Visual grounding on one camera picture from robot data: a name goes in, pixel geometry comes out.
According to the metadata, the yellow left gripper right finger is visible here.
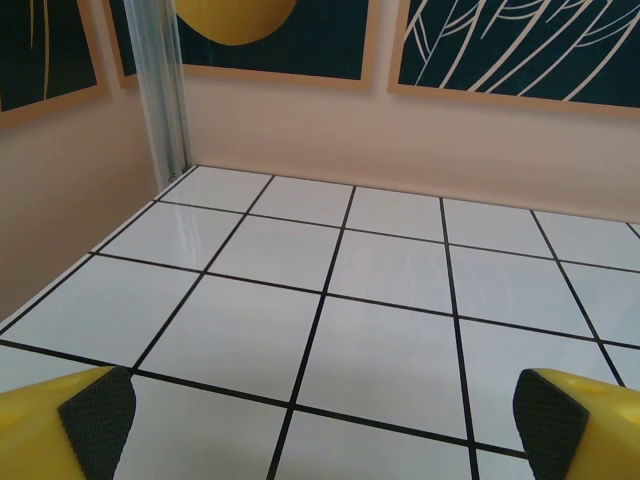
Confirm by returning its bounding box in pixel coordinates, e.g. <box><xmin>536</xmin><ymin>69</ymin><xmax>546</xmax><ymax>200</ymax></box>
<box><xmin>513</xmin><ymin>368</ymin><xmax>640</xmax><ymax>480</ymax></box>

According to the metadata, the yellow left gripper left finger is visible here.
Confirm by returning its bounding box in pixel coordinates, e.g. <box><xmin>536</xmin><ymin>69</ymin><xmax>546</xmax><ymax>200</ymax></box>
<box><xmin>0</xmin><ymin>365</ymin><xmax>137</xmax><ymax>480</ymax></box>

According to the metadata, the aluminium corner post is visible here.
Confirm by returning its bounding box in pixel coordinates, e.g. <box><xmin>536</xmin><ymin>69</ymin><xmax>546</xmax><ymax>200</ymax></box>
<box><xmin>124</xmin><ymin>0</ymin><xmax>192</xmax><ymax>184</ymax></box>

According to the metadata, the wall panel with orange oval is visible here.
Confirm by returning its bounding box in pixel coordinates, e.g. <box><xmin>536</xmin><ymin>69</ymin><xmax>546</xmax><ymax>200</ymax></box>
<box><xmin>102</xmin><ymin>0</ymin><xmax>377</xmax><ymax>92</ymax></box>

